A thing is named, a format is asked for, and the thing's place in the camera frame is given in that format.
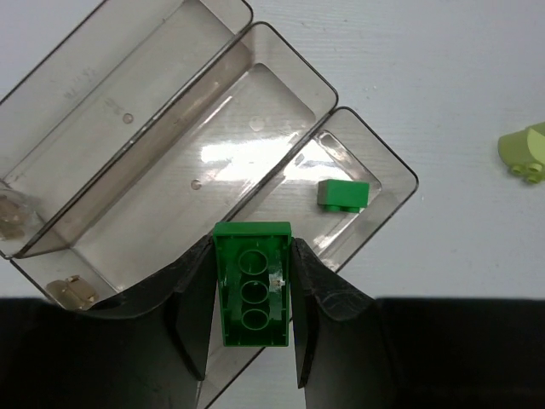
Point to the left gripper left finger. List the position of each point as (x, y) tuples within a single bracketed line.
[(147, 347)]

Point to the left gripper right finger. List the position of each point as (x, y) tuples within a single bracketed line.
[(355, 351)]

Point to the upturned green 2x4 lego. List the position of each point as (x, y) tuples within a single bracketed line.
[(253, 269)]

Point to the small green lego brick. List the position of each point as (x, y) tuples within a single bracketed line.
[(343, 196)]

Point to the clear compartment organizer tray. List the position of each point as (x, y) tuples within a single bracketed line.
[(154, 120)]

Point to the light yellow-green curved lego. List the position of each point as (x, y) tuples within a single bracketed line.
[(523, 153)]

